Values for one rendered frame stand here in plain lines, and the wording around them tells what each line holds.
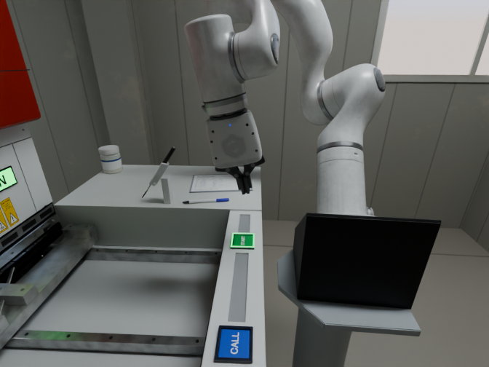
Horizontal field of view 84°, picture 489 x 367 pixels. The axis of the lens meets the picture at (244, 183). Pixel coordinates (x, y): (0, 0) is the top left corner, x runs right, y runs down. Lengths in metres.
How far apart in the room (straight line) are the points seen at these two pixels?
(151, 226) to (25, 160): 0.37
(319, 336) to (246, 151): 0.57
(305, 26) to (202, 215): 0.58
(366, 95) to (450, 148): 1.96
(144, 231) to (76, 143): 1.99
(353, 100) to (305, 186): 1.73
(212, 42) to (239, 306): 0.46
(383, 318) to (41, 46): 2.73
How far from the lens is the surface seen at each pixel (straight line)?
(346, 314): 0.74
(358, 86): 0.77
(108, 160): 1.13
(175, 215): 0.84
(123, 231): 0.93
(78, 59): 2.63
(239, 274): 0.59
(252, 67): 0.48
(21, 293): 0.78
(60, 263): 0.88
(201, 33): 0.51
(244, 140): 0.53
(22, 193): 0.91
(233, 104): 0.51
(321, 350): 0.93
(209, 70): 0.50
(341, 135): 0.74
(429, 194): 2.79
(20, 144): 0.91
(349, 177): 0.70
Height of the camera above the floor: 1.36
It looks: 24 degrees down
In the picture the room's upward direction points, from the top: straight up
